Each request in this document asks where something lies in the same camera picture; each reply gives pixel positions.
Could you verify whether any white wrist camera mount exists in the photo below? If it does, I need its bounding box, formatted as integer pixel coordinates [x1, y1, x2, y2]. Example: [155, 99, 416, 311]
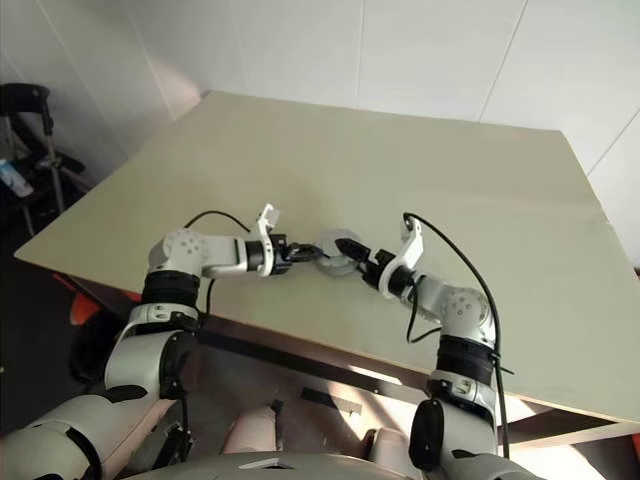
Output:
[377, 215, 425, 297]
[251, 202, 284, 279]

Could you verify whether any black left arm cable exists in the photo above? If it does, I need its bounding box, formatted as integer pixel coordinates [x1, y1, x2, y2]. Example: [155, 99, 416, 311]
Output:
[180, 210, 254, 324]

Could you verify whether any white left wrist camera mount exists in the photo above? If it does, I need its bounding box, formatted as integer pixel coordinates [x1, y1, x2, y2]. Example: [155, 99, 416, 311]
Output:
[251, 202, 284, 279]

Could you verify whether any silver round motor lid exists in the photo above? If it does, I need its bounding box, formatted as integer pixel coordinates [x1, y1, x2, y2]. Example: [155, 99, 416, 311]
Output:
[318, 227, 365, 261]

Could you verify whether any brown metal table frame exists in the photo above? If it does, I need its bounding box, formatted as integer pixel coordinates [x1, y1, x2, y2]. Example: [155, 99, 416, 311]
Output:
[54, 272, 640, 447]

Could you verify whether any orange object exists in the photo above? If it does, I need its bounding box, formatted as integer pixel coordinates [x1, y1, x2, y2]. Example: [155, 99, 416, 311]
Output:
[68, 292, 104, 326]

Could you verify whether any pale pink rounded shape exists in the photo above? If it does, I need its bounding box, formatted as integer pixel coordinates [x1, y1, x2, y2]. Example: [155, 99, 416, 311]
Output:
[224, 399, 281, 456]

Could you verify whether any black metal frame stand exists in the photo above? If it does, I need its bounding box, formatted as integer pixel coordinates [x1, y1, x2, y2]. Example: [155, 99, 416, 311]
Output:
[0, 82, 94, 236]

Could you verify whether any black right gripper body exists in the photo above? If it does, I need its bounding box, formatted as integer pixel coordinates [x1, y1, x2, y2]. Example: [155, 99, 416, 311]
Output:
[357, 247, 397, 290]

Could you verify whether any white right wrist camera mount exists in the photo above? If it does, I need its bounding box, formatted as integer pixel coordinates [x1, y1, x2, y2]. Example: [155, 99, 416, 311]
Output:
[377, 215, 425, 297]

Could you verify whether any silver robot torso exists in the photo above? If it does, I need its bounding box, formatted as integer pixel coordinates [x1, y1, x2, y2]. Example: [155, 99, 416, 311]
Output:
[119, 451, 501, 480]

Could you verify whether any black flat strip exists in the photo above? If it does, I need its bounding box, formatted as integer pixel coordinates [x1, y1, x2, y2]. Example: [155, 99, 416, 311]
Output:
[299, 387, 364, 416]

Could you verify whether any blue bottle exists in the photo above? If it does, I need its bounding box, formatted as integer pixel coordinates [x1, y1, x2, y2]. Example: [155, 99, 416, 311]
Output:
[0, 158, 34, 199]

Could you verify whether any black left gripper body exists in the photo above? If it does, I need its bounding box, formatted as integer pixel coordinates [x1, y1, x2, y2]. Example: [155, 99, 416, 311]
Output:
[269, 231, 302, 278]

